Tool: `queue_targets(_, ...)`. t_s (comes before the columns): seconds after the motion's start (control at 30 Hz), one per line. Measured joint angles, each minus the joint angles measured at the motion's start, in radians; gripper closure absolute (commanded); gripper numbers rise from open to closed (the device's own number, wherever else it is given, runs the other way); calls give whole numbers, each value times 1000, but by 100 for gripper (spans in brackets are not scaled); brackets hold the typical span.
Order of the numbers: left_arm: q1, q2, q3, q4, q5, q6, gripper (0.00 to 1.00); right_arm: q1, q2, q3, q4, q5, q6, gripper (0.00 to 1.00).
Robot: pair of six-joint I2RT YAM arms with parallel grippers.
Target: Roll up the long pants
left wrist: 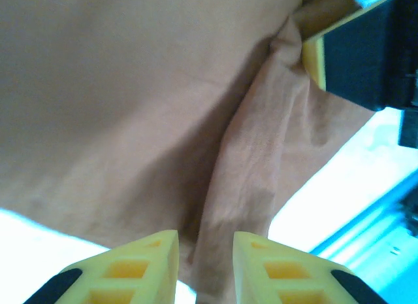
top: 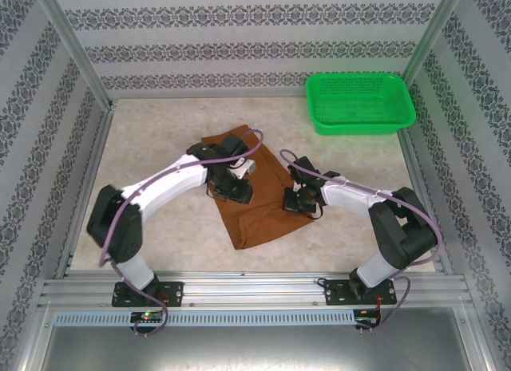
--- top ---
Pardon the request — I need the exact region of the brown cloth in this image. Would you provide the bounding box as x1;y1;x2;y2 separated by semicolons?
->
201;124;316;251

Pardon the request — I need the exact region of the green plastic basket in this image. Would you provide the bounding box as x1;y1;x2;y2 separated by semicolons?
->
305;73;418;137

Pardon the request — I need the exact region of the grey metal shelf panel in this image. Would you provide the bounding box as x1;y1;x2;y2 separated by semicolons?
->
35;306;492;371

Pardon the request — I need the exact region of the thin aluminium wall rail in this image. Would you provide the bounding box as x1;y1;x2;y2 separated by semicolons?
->
107;92;311;103

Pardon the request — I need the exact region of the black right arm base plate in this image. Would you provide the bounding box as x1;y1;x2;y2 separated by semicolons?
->
323;278;398;307

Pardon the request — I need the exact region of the aluminium table side rail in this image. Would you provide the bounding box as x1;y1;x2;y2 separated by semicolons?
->
397;129;454;274
55;101;117;280

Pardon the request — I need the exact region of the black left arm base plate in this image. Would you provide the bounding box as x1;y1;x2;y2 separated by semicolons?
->
111;280;184;308

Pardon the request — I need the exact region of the grey slotted cable duct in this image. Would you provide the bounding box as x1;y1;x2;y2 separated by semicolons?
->
53;310;382;327

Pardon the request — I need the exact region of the aluminium frame post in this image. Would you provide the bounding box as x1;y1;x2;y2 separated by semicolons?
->
401;0;466;85
38;0;117;109

